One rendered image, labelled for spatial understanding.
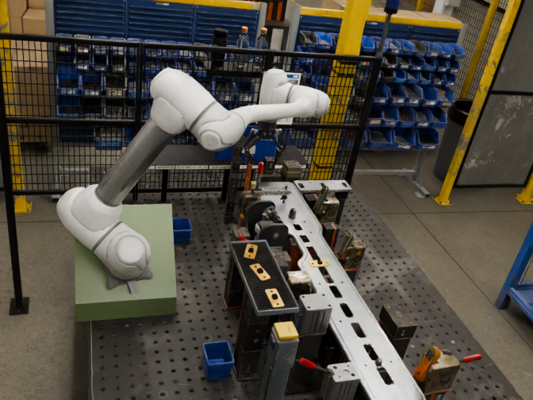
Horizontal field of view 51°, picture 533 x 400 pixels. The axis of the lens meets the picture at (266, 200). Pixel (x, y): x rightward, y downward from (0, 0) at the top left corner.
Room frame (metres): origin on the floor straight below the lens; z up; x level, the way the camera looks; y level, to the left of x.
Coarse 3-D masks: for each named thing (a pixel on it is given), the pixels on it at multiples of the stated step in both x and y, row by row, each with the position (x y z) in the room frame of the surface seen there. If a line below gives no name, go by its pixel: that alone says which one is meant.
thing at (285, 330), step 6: (276, 324) 1.27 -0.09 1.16; (282, 324) 1.28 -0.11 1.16; (288, 324) 1.28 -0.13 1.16; (276, 330) 1.25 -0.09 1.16; (282, 330) 1.25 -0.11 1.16; (288, 330) 1.25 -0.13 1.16; (294, 330) 1.26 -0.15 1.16; (282, 336) 1.23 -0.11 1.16; (288, 336) 1.23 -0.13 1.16; (294, 336) 1.24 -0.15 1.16
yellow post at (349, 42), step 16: (352, 0) 2.99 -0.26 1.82; (368, 0) 3.00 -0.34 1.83; (352, 16) 2.97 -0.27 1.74; (352, 32) 2.98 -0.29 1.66; (336, 48) 3.05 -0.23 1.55; (352, 48) 2.99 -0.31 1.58; (352, 64) 2.99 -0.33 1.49; (352, 80) 3.00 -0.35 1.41; (336, 96) 2.97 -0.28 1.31; (336, 112) 2.98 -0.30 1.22; (320, 144) 2.99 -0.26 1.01; (336, 144) 3.00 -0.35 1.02; (320, 160) 2.97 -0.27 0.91; (320, 176) 2.98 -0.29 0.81
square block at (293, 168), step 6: (288, 162) 2.58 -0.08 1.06; (294, 162) 2.59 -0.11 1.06; (282, 168) 2.58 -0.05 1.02; (288, 168) 2.52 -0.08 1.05; (294, 168) 2.54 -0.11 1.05; (300, 168) 2.55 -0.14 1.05; (282, 174) 2.57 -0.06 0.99; (288, 174) 2.53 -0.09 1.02; (294, 174) 2.54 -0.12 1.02; (300, 174) 2.55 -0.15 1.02; (282, 180) 2.56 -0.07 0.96; (288, 180) 2.53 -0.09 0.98; (294, 180) 2.54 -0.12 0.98
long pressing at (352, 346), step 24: (288, 216) 2.16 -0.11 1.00; (312, 216) 2.19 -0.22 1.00; (312, 240) 1.99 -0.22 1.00; (336, 264) 1.85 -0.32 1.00; (336, 312) 1.56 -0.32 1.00; (360, 312) 1.58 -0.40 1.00; (336, 336) 1.44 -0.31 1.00; (384, 336) 1.48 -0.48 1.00; (360, 360) 1.35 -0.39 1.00; (384, 360) 1.36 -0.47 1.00; (360, 384) 1.25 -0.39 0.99; (384, 384) 1.26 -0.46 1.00; (408, 384) 1.28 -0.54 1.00
